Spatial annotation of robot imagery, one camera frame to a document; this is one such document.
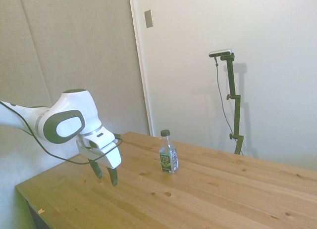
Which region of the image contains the grey wall switch plate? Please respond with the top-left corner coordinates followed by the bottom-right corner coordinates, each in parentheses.
top-left (144, 9), bottom-right (154, 29)

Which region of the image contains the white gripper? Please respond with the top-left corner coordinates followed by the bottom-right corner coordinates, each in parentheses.
top-left (75, 137), bottom-right (122, 187)

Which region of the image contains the clear plastic bottle green label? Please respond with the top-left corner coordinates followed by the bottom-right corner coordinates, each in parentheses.
top-left (158, 129), bottom-right (179, 175)

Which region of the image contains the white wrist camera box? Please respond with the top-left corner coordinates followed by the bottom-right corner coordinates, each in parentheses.
top-left (82, 129), bottom-right (118, 151)

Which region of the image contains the white door frame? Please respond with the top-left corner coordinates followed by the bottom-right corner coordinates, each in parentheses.
top-left (128, 0), bottom-right (155, 137)

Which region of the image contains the grey camera cable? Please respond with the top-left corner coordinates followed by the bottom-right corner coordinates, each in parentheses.
top-left (214, 56), bottom-right (236, 134)

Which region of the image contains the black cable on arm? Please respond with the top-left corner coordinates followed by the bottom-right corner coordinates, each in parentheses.
top-left (0, 100), bottom-right (124, 165)

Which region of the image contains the silver camera on stand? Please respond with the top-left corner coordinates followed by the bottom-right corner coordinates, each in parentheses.
top-left (209, 48), bottom-right (233, 58)

